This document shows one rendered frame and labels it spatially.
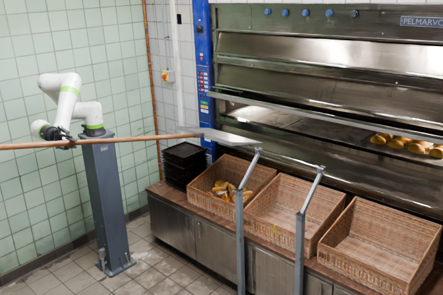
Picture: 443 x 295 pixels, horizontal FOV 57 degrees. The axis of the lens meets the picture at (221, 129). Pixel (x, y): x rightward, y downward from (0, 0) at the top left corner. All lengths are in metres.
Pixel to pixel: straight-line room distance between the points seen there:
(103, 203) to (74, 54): 1.24
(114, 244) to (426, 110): 2.52
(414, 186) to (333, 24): 1.12
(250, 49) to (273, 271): 1.59
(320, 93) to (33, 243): 2.64
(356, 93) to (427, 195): 0.75
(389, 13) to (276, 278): 1.82
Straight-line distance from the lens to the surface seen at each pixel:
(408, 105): 2.62
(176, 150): 3.56
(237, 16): 3.20
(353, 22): 2.69
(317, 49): 2.81
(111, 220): 3.48
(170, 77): 3.77
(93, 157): 3.20
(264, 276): 3.02
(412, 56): 2.57
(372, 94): 2.70
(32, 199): 3.74
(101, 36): 3.75
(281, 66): 2.98
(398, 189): 2.81
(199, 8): 3.41
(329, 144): 2.92
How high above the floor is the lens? 2.24
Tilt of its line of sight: 20 degrees down
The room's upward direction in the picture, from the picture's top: 2 degrees counter-clockwise
